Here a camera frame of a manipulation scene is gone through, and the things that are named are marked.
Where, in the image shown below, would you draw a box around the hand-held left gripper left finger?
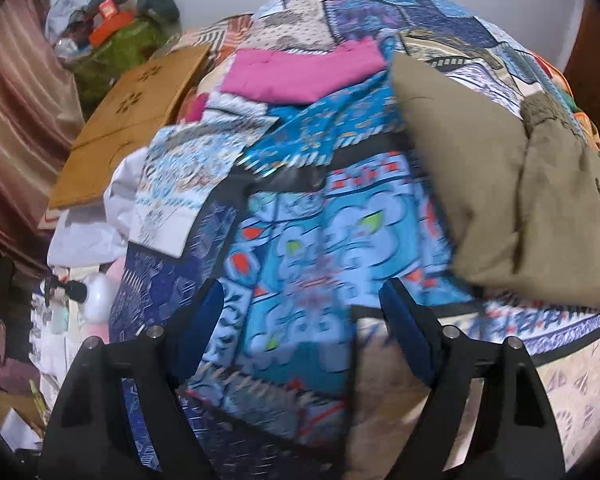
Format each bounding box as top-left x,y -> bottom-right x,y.
37,277 -> 226,480

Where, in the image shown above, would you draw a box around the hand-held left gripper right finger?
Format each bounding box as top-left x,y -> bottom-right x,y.
379,277 -> 568,480

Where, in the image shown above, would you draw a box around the olive green pants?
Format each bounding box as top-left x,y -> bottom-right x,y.
390,52 -> 600,311

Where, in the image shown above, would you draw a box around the white pump bottle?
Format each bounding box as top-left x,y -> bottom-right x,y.
77,260 -> 126,328

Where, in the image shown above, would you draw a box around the white bed sheet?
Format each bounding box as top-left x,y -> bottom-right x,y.
47,147 -> 151,266

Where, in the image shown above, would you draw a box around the pile of white papers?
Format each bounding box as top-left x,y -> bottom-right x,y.
27,305 -> 81,396

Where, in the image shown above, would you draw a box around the blue patchwork blanket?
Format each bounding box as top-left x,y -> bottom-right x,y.
107,0 -> 600,480

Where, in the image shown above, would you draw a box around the maroon cloth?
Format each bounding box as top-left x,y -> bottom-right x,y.
0,345 -> 38,391

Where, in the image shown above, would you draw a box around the wooden lap desk board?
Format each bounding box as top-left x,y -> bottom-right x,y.
47,42 -> 212,211

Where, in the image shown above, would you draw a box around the pink folded cloth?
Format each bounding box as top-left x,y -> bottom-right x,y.
219,40 -> 388,106

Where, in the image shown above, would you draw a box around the brown striped curtain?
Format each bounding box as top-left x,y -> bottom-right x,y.
0,0 -> 86,276

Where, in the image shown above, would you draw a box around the orange striped bedding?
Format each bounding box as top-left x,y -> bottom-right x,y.
175,15 -> 253,121

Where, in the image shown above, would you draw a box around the orange box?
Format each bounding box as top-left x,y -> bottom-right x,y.
87,0 -> 133,47

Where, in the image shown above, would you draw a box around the brown wooden door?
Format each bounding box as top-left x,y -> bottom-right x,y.
562,0 -> 600,151

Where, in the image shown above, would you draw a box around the pale grey crumpled cloth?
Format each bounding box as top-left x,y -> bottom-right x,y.
45,0 -> 98,36

